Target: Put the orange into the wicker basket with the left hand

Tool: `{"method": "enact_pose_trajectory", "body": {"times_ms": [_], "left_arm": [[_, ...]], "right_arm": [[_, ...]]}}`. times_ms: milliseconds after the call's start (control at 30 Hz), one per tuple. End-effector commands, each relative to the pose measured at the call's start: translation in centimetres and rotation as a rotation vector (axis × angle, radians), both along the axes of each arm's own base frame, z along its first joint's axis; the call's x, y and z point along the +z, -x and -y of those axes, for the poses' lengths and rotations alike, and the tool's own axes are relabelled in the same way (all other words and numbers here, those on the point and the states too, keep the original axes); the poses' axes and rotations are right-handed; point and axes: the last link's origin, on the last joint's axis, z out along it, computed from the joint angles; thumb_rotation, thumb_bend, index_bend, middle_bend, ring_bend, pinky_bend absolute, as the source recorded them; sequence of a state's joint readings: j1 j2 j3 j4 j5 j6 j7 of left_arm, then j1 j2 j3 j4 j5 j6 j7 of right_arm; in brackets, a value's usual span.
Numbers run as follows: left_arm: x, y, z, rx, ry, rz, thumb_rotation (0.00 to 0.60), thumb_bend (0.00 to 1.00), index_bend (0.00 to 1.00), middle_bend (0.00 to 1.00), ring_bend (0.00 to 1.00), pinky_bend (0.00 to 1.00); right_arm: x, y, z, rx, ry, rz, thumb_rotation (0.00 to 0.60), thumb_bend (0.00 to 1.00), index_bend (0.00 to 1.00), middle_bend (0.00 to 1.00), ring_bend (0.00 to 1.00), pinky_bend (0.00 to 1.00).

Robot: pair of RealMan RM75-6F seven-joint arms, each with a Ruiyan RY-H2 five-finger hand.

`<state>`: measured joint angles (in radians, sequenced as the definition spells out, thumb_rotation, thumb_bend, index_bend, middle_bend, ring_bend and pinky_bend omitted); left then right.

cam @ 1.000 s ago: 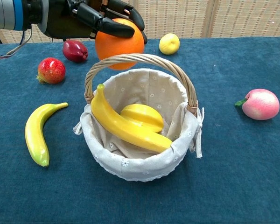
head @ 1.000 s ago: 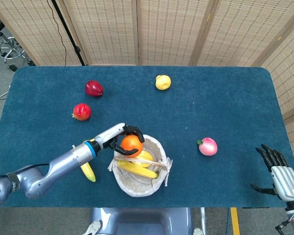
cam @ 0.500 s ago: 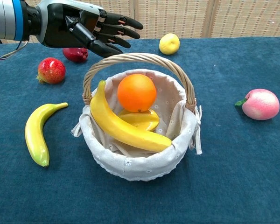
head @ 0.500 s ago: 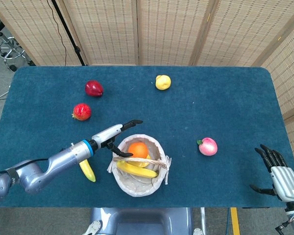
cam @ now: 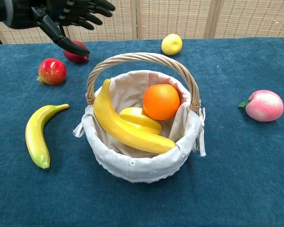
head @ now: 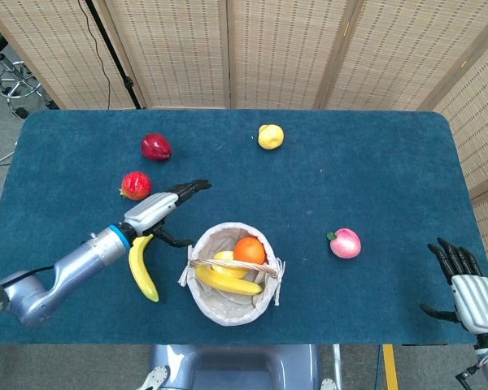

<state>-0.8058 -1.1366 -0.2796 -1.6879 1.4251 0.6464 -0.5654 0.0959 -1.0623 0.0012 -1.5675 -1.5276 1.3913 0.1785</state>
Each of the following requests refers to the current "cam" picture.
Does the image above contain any yellow mango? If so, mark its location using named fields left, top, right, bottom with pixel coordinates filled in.
left=119, top=106, right=163, bottom=135

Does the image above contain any green-tipped yellow banana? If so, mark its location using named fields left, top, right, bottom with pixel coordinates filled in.
left=25, top=103, right=70, bottom=170

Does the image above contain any wicker basket with cloth liner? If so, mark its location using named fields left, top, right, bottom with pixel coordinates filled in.
left=72, top=52, right=207, bottom=184

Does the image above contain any pink peach with leaf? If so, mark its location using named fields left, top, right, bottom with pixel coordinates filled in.
left=238, top=89, right=284, bottom=122

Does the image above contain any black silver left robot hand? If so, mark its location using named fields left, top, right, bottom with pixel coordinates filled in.
left=7, top=0, right=116, bottom=57

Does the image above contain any blue table cloth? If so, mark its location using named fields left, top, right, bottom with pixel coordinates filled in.
left=0, top=37, right=284, bottom=227

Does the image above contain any orange fruit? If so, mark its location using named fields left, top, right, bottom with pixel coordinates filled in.
left=142, top=83, right=181, bottom=121

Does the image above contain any woven folding screen panel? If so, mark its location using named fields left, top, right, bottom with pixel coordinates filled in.
left=135, top=0, right=218, bottom=40
left=62, top=0, right=138, bottom=43
left=0, top=22, right=67, bottom=45
left=213, top=0, right=284, bottom=39

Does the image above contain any plain yellow banana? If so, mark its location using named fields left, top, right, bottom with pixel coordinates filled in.
left=93, top=79, right=176, bottom=155

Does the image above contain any dark red apple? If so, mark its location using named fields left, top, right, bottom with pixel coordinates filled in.
left=63, top=40, right=89, bottom=64

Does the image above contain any red pomegranate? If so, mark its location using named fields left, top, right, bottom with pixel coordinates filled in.
left=37, top=58, right=68, bottom=86

